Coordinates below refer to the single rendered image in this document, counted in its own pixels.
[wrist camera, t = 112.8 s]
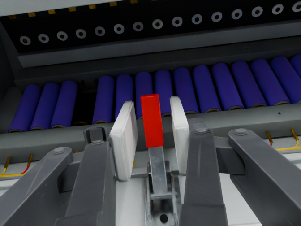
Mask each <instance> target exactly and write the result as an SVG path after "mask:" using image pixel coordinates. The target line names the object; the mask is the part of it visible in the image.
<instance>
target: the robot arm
mask: <svg viewBox="0 0 301 226"><path fill-rule="evenodd" d="M170 107H171V117H172V129H173V136H174V142H175V148H176V156H177V163H178V169H179V175H181V176H186V179H185V194H184V204H181V208H180V217H179V226H228V219H227V213H226V207H225V204H224V201H223V195H222V188H221V182H220V175H219V174H220V173H223V174H230V179H231V181H232V182H233V184H234V185H235V187H236V188H237V190H238V191H239V192H240V194H241V195H242V197H243V198H244V200H245V201H246V203H247V204H248V206H249V207H250V208H251V210H252V211H253V213H254V214H255V216H256V217H257V219H258V220H259V221H260V223H261V224H262V226H301V169H299V168H298V167H297V166H296V165H294V164H293V163H292V162H291V161H290V160H288V159H287V158H286V157H284V156H283V155H282V154H281V153H279V152H278V151H277V150H275V149H274V148H273V147H272V146H271V145H269V144H268V143H267V142H266V141H264V140H263V139H262V138H260V137H259V136H258V135H257V134H255V133H254V132H253V131H251V130H247V129H244V128H243V129H242V128H239V129H235V130H231V131H229V132H228V138H223V137H216V136H214V132H213V130H210V129H208V128H207V126H206V124H205V122H204V120H202V119H200V118H192V119H186V116H185V113H184V110H183V107H182V104H181V100H180V98H179V97H178V96H171V98H170ZM83 134H84V138H85V143H86V146H85V149H84V151H83V152H78V153H74V154H73V152H72V149H71V148H69V147H59V148H55V149H54V150H52V151H50V152H49V153H48V154H47V155H45V156H44V157H43V158H42V159H41V160H40V161H39V162H38V163H37V164H35V165H34V166H33V167H32V168H31V169H30V170H29V171H28V172H27V173H26V174H24V175H23V176H22V177H21V178H20V179H19V180H18V181H17V182H16V183H14V184H13V185H12V186H11V187H10V188H9V189H8V190H7V191H6V192H5V193H4V194H3V195H2V196H0V226H116V179H117V181H118V180H119V182H127V181H129V179H130V177H131V172H132V167H133V161H134V155H135V151H136V145H137V140H138V128H137V121H136V114H135V108H134V102H133V101H132V100H131V101H126V102H125V103H124V104H123V106H122V108H121V110H120V113H119V115H118V117H117V119H116V121H115V123H114V126H113V127H111V128H107V127H105V126H92V127H89V128H87V129H85V130H84V131H83ZM115 173H116V179H115Z"/></svg>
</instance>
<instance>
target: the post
mask: <svg viewBox="0 0 301 226"><path fill-rule="evenodd" d="M0 74H1V76H2V77H3V79H4V80H5V82H6V83H7V85H8V86H9V87H17V86H16V84H15V82H14V79H15V77H14V75H13V71H12V69H11V66H10V63H9V60H8V57H7V54H6V51H5V48H4V45H3V42H2V39H1V36H0Z"/></svg>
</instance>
